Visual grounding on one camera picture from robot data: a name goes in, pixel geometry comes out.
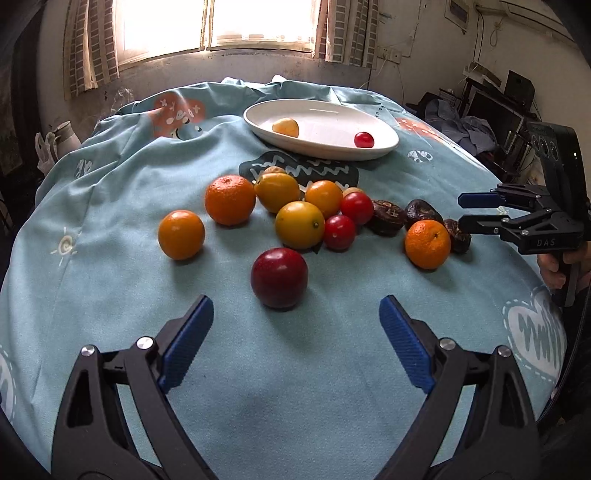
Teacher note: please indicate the left patterned curtain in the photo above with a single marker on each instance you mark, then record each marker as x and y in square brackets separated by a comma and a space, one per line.
[89, 46]

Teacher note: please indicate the red cherry tomato on plate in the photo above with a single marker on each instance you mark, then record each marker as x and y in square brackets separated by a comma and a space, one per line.
[364, 140]

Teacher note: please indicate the white plastic bag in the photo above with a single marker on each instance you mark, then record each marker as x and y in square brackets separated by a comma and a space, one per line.
[46, 152]

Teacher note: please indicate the large dark red plum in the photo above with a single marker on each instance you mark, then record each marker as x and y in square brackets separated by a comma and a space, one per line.
[279, 278]

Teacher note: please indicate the small orange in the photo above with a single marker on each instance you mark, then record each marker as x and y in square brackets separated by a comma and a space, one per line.
[326, 195]

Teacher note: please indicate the pile of blue clothes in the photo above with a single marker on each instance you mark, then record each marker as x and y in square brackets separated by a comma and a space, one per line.
[473, 134]

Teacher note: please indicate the white oval plate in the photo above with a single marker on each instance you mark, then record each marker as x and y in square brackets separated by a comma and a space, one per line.
[327, 129]

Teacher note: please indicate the red cherry tomato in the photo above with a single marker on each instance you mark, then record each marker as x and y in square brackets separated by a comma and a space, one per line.
[340, 233]
[358, 206]
[364, 140]

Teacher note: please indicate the large orange mandarin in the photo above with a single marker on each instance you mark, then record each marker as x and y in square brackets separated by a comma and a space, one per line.
[229, 200]

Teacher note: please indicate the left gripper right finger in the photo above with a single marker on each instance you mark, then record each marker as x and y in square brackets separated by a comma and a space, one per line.
[500, 438]

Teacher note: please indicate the dark brown water chestnut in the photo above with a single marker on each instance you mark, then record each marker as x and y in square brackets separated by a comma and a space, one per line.
[388, 218]

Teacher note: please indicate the right patterned curtain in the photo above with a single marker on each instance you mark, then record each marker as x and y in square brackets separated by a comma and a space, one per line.
[347, 32]

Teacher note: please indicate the bright window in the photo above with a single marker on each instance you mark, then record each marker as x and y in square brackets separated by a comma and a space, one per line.
[150, 29]

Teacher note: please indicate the light blue printed tablecloth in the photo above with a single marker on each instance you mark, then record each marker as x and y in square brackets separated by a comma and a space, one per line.
[119, 241]

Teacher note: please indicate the small tan kumquat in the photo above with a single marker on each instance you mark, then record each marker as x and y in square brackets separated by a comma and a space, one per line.
[274, 169]

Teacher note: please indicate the small tan fruit behind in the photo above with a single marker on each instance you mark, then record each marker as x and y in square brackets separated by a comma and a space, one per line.
[351, 190]

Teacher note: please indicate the white thermos jug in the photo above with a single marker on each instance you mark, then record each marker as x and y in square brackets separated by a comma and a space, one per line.
[64, 141]

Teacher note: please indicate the yellow orange citrus front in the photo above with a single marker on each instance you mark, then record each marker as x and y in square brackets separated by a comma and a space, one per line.
[300, 225]

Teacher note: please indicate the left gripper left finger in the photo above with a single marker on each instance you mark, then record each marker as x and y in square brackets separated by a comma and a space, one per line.
[91, 437]

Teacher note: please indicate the patterned curtain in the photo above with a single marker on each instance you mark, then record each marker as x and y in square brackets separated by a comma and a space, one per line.
[89, 46]
[347, 32]

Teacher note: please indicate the small yellow fruit on plate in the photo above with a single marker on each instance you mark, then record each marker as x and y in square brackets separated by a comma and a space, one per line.
[287, 127]

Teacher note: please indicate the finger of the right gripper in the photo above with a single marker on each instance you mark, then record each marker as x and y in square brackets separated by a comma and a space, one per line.
[504, 226]
[517, 196]

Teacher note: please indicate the yellow orange citrus back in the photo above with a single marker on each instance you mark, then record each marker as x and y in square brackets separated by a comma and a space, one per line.
[276, 190]

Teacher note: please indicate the yellow orange citrus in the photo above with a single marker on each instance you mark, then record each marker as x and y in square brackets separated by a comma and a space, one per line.
[300, 225]
[276, 190]

